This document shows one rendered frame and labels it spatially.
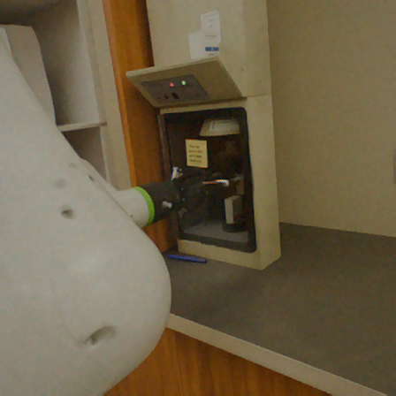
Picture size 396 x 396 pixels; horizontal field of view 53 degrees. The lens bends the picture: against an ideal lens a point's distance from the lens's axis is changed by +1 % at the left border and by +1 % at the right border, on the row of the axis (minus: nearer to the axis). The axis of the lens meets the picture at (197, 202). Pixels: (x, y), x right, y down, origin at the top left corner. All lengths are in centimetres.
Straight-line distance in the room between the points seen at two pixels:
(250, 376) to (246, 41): 77
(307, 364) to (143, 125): 82
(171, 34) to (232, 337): 80
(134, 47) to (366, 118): 74
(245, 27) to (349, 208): 71
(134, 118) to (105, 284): 100
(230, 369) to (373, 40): 99
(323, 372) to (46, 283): 60
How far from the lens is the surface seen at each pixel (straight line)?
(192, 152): 115
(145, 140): 126
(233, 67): 99
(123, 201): 82
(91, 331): 26
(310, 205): 149
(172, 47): 119
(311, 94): 143
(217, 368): 100
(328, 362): 80
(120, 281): 26
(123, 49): 124
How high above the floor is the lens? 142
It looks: 14 degrees down
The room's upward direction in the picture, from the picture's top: 6 degrees counter-clockwise
